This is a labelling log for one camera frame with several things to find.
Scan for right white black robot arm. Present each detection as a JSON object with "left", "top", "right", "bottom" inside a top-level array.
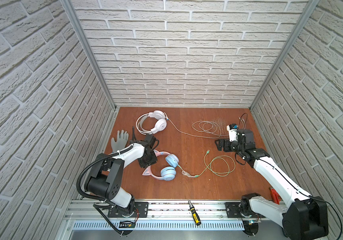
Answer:
[{"left": 215, "top": 124, "right": 328, "bottom": 240}]

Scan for aluminium frame rail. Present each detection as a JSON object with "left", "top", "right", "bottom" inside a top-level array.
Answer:
[{"left": 64, "top": 200, "right": 268, "bottom": 222}]

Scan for white headphones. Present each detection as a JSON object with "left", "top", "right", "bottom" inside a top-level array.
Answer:
[{"left": 135, "top": 110, "right": 168, "bottom": 136}]

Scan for small black electronics board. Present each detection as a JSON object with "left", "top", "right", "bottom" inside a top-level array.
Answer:
[{"left": 119, "top": 221, "right": 136, "bottom": 229}]

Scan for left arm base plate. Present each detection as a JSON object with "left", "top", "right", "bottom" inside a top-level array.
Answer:
[{"left": 108, "top": 201, "right": 149, "bottom": 218}]

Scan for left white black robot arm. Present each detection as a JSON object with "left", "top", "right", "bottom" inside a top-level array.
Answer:
[{"left": 76, "top": 134, "right": 159, "bottom": 215}]

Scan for black corrugated cable conduit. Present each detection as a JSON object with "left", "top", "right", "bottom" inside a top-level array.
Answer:
[{"left": 76, "top": 145, "right": 134, "bottom": 200}]

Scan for yellow black screwdriver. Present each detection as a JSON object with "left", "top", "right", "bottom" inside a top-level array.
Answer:
[{"left": 188, "top": 200, "right": 201, "bottom": 226}]

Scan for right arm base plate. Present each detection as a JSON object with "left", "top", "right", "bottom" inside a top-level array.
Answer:
[{"left": 225, "top": 201, "right": 265, "bottom": 219}]

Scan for green headphone cable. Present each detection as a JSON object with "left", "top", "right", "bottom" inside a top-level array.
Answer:
[{"left": 177, "top": 149, "right": 236, "bottom": 178}]

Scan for pink blue cat-ear headphones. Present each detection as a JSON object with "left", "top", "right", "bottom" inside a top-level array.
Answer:
[{"left": 142, "top": 150, "right": 179, "bottom": 181}]

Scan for white headphone cable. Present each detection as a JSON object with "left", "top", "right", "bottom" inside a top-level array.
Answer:
[{"left": 164, "top": 116, "right": 246, "bottom": 140}]

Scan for red pipe wrench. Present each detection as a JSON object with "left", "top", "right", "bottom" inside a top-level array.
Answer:
[{"left": 269, "top": 187, "right": 281, "bottom": 205}]

